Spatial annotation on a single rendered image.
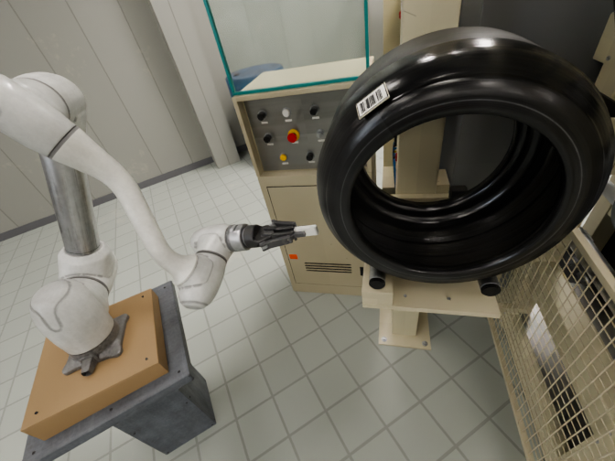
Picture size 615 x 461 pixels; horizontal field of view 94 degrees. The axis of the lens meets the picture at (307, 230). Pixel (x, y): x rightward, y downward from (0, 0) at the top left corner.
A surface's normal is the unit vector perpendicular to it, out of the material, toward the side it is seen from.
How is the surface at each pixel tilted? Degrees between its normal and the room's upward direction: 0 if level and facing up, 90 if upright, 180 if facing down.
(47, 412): 4
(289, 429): 0
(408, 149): 90
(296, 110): 90
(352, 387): 0
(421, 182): 90
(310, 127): 90
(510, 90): 80
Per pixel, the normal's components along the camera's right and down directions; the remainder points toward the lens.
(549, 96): -0.15, 0.53
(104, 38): 0.47, 0.51
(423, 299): -0.17, -0.75
